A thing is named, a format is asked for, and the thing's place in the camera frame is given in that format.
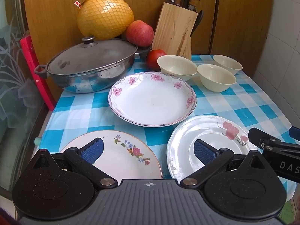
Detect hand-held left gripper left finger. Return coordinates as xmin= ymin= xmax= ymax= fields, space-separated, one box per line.
xmin=32 ymin=138 xmax=118 ymax=189

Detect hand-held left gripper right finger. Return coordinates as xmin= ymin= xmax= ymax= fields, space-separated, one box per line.
xmin=180 ymin=139 xmax=268 ymax=189

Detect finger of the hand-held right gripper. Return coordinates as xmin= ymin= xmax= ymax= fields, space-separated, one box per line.
xmin=248 ymin=128 xmax=282 ymax=151
xmin=289 ymin=126 xmax=300 ymax=143

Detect white plate with pink flower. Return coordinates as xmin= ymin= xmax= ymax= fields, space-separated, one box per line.
xmin=167 ymin=115 xmax=259 ymax=181

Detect gold rim flower plate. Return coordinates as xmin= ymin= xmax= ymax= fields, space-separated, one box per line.
xmin=60 ymin=130 xmax=163 ymax=181

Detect cream plastic bowl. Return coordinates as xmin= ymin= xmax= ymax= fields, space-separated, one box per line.
xmin=197 ymin=64 xmax=237 ymax=92
xmin=157 ymin=55 xmax=198 ymax=81
xmin=213 ymin=55 xmax=243 ymax=76

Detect pink flower border plate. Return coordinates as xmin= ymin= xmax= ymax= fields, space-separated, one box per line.
xmin=108 ymin=71 xmax=197 ymax=128

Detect blue checked tablecloth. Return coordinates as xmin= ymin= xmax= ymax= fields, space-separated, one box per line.
xmin=39 ymin=54 xmax=300 ymax=203

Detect green foam floor mat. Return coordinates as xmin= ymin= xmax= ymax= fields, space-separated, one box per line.
xmin=280 ymin=193 xmax=298 ymax=221

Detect steel cooking pot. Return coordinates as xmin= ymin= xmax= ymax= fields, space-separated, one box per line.
xmin=34 ymin=44 xmax=153 ymax=94

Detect glass pot lid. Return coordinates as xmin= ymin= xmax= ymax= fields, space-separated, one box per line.
xmin=47 ymin=36 xmax=138 ymax=76

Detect red board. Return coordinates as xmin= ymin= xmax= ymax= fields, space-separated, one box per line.
xmin=20 ymin=33 xmax=57 ymax=111

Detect frosted glass door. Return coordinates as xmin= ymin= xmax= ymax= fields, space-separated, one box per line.
xmin=0 ymin=0 xmax=57 ymax=193

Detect red tomato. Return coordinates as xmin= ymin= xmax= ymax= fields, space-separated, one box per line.
xmin=146 ymin=49 xmax=167 ymax=69

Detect red apple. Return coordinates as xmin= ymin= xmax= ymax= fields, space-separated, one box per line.
xmin=126 ymin=20 xmax=154 ymax=47

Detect wooden knife block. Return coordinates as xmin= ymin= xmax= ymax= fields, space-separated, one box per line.
xmin=152 ymin=2 xmax=198 ymax=60

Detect pomelo in yellow net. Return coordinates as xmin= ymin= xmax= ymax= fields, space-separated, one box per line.
xmin=74 ymin=0 xmax=135 ymax=40

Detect wooden cabinet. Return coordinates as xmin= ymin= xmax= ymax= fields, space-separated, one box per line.
xmin=23 ymin=0 xmax=275 ymax=104

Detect black handle scissors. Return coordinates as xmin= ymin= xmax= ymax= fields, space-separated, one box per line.
xmin=190 ymin=10 xmax=204 ymax=38

